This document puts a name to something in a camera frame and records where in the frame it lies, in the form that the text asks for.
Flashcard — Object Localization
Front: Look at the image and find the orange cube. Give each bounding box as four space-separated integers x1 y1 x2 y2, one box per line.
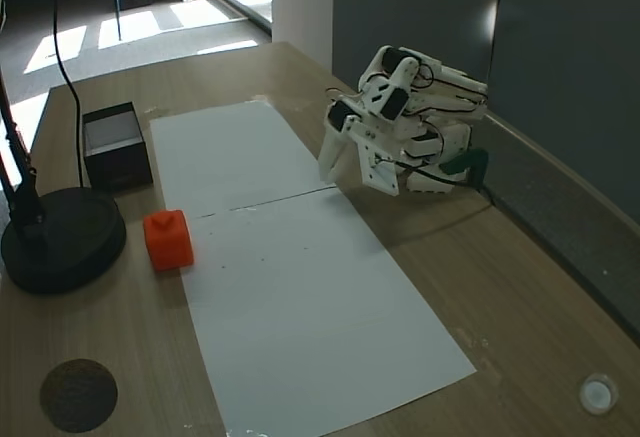
142 209 195 273

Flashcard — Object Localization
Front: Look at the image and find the dark brown open box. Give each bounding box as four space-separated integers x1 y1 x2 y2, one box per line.
81 101 155 192

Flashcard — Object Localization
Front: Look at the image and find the green table clamp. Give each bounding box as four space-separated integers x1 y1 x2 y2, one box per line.
442 148 491 189

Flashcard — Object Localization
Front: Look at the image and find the white paper sheet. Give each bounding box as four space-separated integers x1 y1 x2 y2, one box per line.
180 187 478 433
148 100 338 220

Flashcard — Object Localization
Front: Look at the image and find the black lamp stand round base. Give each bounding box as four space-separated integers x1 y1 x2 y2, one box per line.
0 74 128 296

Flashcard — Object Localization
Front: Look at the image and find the white round plastic cap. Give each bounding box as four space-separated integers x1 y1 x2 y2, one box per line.
578 372 620 415

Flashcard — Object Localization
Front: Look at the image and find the round brown cork coaster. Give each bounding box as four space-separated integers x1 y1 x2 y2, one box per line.
39 358 120 434

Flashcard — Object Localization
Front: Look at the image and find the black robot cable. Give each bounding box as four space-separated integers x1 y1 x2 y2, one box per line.
399 164 499 203

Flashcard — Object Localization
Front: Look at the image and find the black hanging lamp cable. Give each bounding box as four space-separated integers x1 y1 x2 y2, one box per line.
49 0 87 189

